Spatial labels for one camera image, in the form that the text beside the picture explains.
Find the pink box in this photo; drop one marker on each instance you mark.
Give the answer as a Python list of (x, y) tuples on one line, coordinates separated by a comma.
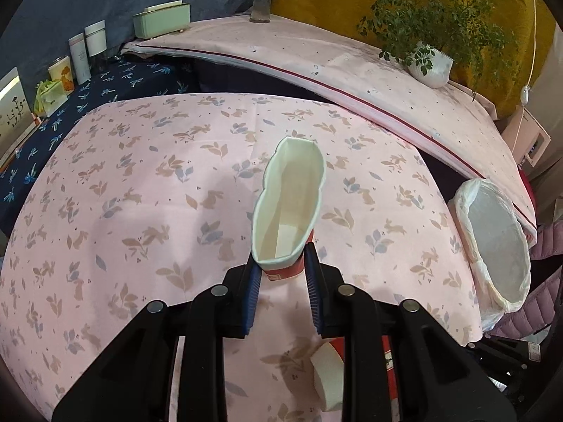
[(523, 136)]

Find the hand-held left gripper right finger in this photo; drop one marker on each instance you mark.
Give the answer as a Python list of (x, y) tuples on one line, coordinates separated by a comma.
[(314, 294)]

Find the red cloth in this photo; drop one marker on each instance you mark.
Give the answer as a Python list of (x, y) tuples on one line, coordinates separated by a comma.
[(526, 187)]

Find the green plant in white pot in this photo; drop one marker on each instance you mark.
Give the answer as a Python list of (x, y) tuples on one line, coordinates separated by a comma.
[(433, 68)]

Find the white bin with plastic liner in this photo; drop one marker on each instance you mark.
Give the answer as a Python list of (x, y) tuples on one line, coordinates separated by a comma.
[(497, 246)]

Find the navy printed cloth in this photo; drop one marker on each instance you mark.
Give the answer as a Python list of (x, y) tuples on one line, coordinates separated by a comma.
[(114, 83)]

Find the orange printed tin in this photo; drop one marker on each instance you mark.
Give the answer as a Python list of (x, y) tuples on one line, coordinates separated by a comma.
[(59, 74)]

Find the green tissue box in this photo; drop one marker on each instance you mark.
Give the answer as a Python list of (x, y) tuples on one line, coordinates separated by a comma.
[(160, 22)]

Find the white tall tube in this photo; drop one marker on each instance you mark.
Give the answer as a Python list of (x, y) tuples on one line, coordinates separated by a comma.
[(80, 59)]

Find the framed flower picture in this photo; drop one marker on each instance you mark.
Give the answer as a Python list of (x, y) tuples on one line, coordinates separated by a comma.
[(13, 114)]

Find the pink pillow with red piping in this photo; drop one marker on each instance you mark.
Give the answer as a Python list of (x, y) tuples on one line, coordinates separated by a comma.
[(330, 52)]

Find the white jar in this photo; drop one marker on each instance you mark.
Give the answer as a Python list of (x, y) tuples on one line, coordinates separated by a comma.
[(96, 39)]

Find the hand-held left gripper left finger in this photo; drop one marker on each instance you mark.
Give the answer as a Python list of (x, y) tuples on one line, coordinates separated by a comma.
[(250, 294)]

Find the red and white paper cup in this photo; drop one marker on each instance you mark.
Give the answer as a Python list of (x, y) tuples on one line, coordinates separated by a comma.
[(286, 202)]

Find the pink floral tablecloth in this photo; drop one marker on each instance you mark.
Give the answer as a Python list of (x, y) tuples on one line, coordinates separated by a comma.
[(132, 211)]

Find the small green wrapped box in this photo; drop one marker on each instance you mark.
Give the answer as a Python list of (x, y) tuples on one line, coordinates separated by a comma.
[(49, 99)]

